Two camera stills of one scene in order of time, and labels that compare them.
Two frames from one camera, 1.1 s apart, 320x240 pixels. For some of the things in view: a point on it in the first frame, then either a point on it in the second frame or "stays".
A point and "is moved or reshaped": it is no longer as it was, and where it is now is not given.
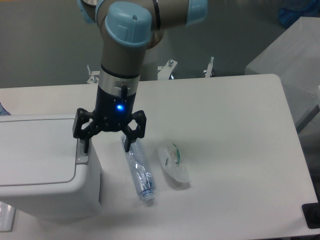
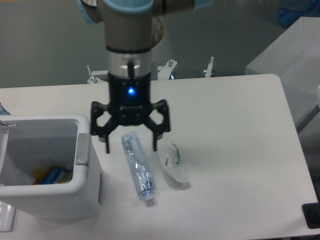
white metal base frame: (164, 72) stays
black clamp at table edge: (311, 213) stays
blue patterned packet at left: (3, 112) stays
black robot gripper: (115, 98) -> (130, 98)
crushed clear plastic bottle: (140, 170) stays
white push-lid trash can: (45, 174) is moved or reshaped
